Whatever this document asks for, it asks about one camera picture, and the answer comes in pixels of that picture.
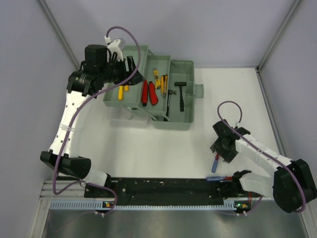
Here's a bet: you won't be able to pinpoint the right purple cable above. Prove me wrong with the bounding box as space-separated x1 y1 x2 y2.
217 100 307 215

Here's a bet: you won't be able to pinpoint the black rubber mallet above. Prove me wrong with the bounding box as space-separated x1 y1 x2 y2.
174 82 187 112

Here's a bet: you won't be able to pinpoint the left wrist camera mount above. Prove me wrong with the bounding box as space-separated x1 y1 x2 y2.
104 36 126 61

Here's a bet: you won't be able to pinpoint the green toolbox with clear lid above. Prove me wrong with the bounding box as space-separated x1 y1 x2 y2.
104 46 204 130

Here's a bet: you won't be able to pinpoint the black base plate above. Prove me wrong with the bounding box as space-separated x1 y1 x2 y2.
84 177 263 206

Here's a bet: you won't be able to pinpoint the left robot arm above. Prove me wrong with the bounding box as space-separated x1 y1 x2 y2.
40 43 143 197

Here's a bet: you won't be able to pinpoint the small black handled hammer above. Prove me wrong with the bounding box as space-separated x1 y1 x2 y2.
164 90 177 121

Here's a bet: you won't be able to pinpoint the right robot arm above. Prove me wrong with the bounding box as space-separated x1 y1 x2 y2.
211 120 317 213

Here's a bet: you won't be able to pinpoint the white cable duct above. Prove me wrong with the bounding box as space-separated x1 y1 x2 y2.
50 200 249 211

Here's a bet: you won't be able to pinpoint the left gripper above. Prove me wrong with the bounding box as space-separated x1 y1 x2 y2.
99 56 144 86

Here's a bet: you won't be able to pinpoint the red handled pliers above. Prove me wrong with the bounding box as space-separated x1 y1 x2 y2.
141 80 159 107

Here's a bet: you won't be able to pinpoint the yellow handled screwdriver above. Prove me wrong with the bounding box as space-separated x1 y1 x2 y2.
118 86 124 101

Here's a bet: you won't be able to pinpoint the yellow black utility knife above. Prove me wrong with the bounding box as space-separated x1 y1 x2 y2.
161 74 168 97

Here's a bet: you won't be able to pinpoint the blue screwdriver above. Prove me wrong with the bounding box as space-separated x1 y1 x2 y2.
206 176 232 182
211 153 219 173

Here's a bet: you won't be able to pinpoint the aluminium frame rail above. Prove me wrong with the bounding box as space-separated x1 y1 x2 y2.
39 179 312 199

